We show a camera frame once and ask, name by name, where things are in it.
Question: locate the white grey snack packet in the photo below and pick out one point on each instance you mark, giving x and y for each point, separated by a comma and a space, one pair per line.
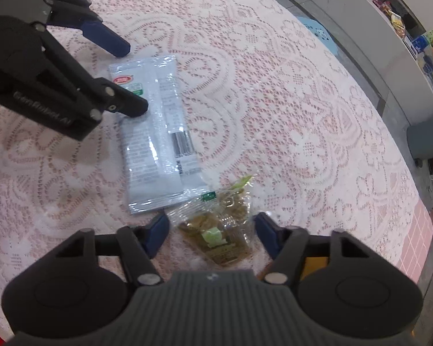
155, 144

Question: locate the pink checked table cover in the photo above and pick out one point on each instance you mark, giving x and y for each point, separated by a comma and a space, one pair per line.
415, 230

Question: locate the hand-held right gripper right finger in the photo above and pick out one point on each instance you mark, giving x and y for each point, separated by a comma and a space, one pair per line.
267, 236

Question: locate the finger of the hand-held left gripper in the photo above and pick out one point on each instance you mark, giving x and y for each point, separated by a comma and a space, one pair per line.
104, 38
130, 107

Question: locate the light blue round stool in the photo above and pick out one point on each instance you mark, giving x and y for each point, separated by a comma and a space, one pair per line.
317, 30

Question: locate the grey pedal trash bin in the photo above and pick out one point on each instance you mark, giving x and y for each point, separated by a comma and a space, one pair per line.
427, 140

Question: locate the olive green clear snack packet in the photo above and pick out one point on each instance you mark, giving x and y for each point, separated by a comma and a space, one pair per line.
216, 230

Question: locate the pile of snacks on counter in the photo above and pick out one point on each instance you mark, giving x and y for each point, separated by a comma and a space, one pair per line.
393, 16

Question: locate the colourful picture board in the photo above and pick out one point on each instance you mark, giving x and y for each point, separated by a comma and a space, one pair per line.
422, 43

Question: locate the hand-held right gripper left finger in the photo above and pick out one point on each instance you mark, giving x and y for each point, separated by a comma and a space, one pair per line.
158, 232

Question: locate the pink lace tablecloth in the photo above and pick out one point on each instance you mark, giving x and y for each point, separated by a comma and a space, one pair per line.
274, 115

